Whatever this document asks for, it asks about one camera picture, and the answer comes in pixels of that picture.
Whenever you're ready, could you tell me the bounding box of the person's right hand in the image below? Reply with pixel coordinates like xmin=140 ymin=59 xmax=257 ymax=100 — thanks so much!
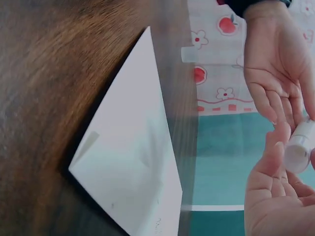
xmin=246 ymin=122 xmax=315 ymax=236

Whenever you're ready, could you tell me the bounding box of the person's left hand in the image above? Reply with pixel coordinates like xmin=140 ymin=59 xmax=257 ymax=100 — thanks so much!
xmin=243 ymin=1 xmax=315 ymax=135

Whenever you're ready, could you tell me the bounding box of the white paper sheet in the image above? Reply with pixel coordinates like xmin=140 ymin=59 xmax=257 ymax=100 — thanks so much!
xmin=68 ymin=26 xmax=184 ymax=236

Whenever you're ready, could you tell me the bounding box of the black wrist band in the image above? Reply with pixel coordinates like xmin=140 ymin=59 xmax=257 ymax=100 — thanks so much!
xmin=222 ymin=0 xmax=293 ymax=17

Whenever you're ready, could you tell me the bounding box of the white glue stick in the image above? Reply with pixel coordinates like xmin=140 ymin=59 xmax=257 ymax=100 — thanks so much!
xmin=284 ymin=115 xmax=315 ymax=174

